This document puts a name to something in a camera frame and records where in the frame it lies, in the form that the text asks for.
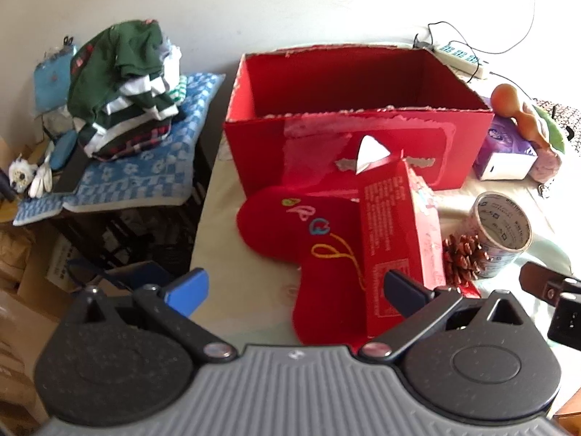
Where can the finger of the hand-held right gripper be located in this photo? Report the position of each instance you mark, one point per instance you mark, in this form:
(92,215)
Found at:
(538,279)

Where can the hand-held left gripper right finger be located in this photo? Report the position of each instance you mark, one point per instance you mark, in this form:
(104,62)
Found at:
(404,293)

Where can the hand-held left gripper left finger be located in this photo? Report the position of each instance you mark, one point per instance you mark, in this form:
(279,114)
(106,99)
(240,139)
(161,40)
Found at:
(188,288)

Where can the printed tape roll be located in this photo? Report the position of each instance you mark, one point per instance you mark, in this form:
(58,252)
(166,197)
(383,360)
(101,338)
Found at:
(501,259)

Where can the brown pine cone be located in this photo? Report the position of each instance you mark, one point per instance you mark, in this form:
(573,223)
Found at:
(463,259)

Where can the small red carton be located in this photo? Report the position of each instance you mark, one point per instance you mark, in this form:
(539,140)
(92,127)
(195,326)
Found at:
(390,218)

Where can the red plush heart pillow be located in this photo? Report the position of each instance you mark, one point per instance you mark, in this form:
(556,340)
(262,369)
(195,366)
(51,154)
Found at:
(281,231)

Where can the orange wooden massager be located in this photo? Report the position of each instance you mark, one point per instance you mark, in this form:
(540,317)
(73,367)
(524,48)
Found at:
(506,97)

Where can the red cardboard box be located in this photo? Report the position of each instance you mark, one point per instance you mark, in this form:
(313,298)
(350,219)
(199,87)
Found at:
(317,77)

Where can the red paper sheet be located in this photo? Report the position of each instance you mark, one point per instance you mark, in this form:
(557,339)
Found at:
(456,291)

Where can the black crate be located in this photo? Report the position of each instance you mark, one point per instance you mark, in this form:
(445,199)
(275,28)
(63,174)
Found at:
(136,236)

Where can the pink knitted pouch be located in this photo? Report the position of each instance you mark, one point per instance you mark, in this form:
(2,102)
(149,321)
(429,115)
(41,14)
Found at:
(547,166)

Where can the blue checkered cushion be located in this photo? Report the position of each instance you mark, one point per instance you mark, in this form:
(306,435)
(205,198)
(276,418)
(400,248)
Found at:
(150,172)

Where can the purple tissue pack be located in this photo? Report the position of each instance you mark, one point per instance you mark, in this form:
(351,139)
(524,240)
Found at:
(504,145)

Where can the black wallet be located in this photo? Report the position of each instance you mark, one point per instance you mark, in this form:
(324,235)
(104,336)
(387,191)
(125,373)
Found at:
(72,172)

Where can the black white patterned cloth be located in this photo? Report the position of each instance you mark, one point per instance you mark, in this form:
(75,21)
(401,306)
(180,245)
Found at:
(565,113)

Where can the brown cardboard box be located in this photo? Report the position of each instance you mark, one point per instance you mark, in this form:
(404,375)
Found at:
(18,327)

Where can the white toy cat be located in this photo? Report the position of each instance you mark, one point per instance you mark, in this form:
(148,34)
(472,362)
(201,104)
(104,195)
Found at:
(22,175)

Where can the stack of folded clothes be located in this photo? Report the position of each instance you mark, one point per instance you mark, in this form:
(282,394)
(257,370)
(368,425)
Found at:
(122,68)

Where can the white power strip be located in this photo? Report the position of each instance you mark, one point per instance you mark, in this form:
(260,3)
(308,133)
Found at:
(460,59)

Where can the blue fabric pouch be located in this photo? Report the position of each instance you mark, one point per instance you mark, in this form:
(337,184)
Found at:
(52,81)

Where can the black plug adapter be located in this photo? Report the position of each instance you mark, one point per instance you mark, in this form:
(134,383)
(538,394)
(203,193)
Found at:
(422,44)

